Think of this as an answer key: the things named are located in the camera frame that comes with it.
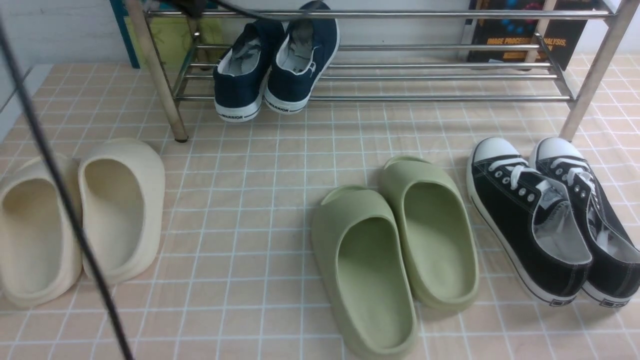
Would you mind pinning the navy canvas shoe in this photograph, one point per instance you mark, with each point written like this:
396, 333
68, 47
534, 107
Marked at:
309, 46
240, 74

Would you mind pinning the metal shoe rack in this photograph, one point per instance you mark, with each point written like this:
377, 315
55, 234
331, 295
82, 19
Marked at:
617, 20

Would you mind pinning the left green foam slipper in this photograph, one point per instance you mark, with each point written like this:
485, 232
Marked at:
356, 243

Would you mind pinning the green foam slipper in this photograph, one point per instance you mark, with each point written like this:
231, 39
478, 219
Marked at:
356, 243
437, 241

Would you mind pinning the right green foam slipper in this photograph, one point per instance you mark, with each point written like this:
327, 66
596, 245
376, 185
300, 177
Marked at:
437, 241

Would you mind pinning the blue yellow book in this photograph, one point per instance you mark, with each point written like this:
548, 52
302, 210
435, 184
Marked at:
172, 36

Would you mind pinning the right cream foam slipper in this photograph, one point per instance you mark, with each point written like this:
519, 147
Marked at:
122, 189

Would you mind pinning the cream foam slipper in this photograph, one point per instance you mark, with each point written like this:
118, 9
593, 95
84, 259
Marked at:
122, 189
40, 257

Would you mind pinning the left black canvas sneaker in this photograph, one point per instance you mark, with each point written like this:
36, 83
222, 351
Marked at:
532, 217

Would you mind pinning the black canvas sneaker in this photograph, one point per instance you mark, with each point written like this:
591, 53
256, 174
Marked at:
614, 275
532, 217

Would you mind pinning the black orange book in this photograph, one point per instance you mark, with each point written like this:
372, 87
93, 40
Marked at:
561, 36

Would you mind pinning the left cream foam slipper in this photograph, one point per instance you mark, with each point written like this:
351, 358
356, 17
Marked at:
40, 257

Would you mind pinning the right black canvas sneaker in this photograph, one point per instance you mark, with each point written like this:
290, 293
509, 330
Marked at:
614, 275

